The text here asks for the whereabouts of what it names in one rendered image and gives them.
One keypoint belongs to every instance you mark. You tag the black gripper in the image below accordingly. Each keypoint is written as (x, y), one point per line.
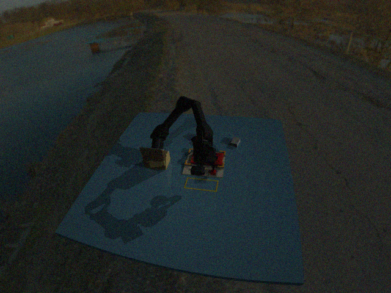
(198, 169)

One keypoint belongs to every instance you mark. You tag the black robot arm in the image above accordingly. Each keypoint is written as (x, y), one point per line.
(203, 130)

